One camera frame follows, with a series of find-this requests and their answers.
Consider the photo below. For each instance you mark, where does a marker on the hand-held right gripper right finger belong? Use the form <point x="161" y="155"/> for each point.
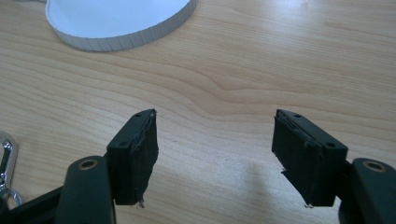
<point x="306" y="161"/>

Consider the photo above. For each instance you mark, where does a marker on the white round paper plate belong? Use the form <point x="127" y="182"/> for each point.
<point x="118" y="18"/>

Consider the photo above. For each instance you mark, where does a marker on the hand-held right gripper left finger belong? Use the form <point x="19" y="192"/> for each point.
<point x="130" y="158"/>

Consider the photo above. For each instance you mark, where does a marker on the silver metal carabiner clip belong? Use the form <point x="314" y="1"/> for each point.
<point x="7" y="168"/>

